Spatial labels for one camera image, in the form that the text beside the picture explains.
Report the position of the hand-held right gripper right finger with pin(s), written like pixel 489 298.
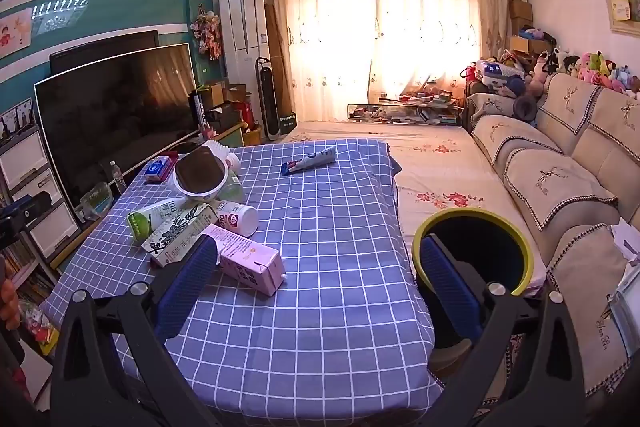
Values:
pixel 450 292

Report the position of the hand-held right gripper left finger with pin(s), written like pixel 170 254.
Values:
pixel 185 292

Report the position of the yellow rimmed trash bin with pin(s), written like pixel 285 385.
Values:
pixel 480 247

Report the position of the carton with black plant print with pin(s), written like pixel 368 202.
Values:
pixel 175 232

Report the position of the pink drink carton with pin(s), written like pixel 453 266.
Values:
pixel 250 259

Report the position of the green white plastic bottle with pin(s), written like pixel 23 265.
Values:
pixel 150 217

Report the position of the white bottle with pink label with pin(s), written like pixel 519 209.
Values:
pixel 237 217

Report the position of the white paper cup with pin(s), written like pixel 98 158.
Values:
pixel 200 172

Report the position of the white foam fruit net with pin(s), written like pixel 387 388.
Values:
pixel 217 149

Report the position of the toothpaste tube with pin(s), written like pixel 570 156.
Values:
pixel 310 161

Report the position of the person's left hand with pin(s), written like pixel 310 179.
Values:
pixel 7 304

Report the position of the white drawer cabinet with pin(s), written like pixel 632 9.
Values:
pixel 25 162

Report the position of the clear glass container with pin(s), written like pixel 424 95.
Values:
pixel 97 202

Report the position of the bookshelf with books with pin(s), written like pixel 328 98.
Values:
pixel 30 287

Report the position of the clear water bottle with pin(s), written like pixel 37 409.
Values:
pixel 118 179

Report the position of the pale green plastic bag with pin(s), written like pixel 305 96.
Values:
pixel 232 187

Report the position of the blue tissue pack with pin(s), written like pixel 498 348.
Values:
pixel 160 169

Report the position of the floral bedsheet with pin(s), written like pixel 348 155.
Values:
pixel 435 167

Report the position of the large curved television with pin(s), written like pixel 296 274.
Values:
pixel 115 117

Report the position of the blue checked tablecloth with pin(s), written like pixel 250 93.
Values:
pixel 325 257

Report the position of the red notebook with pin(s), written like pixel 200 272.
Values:
pixel 172 157

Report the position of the beige sofa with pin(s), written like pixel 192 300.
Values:
pixel 550 187

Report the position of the green yellow tv cabinet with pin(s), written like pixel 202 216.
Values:
pixel 230 137

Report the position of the yellow bucket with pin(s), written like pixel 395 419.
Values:
pixel 251 136

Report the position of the black tall box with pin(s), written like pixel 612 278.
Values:
pixel 200 109

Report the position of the glass coffee table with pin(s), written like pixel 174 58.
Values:
pixel 405 109

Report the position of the red box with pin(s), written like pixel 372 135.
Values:
pixel 244 113

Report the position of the black printed box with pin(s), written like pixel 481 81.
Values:
pixel 287 123

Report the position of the grey round cushion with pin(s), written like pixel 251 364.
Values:
pixel 526 108

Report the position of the black tower fan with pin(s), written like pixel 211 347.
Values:
pixel 267 107

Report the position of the open cardboard box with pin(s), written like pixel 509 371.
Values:
pixel 217 92

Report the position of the star print storage case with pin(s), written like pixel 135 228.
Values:
pixel 497 72

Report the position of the hanging flower decoration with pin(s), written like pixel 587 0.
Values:
pixel 207 32

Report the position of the small cardboard box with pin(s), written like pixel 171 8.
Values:
pixel 522 44

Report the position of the row of plush toys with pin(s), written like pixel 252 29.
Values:
pixel 595 67

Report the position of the cream embroidered curtain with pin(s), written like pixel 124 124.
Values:
pixel 350 32

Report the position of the large cardboard box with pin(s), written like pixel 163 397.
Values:
pixel 520 14

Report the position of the cartoon wall poster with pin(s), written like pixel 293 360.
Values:
pixel 15 32

